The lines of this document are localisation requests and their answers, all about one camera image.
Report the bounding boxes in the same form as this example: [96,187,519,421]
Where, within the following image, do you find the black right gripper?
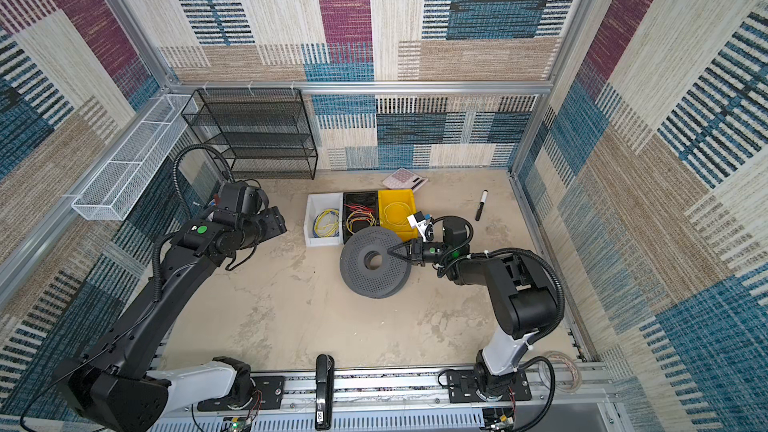
[388,237,450,266]

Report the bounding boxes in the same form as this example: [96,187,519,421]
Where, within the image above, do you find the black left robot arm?
[53,169,286,431]

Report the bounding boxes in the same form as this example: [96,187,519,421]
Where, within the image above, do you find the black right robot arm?
[387,212,565,400]

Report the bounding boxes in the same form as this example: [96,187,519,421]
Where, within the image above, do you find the yellow plastic bin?
[378,189,418,242]

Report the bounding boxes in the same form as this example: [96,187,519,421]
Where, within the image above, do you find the white plastic bin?
[304,192,343,247]

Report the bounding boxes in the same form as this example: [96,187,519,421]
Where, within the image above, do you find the black plastic bin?
[341,191,380,244]

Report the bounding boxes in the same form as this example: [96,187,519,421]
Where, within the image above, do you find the black mesh shelf rack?
[181,88,319,180]

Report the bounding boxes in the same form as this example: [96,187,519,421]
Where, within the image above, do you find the black white marker pen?
[474,189,489,222]

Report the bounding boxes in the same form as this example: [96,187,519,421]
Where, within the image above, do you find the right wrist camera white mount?
[407,212,434,242]

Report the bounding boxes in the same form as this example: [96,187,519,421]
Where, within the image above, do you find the grey perforated cable spool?
[340,226,411,299]

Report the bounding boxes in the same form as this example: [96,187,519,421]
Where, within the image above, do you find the yellow cable in black bin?
[344,209,378,236]

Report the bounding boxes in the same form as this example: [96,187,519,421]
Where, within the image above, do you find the yellow cable in white bin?
[314,208,341,239]

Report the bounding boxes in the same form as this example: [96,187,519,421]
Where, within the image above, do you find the blue cable in white bin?
[311,209,341,240]

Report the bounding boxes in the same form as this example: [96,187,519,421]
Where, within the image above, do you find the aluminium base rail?
[149,362,613,432]

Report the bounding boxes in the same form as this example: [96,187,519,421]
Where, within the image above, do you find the white wire mesh basket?
[72,94,190,221]

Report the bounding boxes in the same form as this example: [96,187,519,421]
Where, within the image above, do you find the coiled clear cable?
[536,350,582,394]

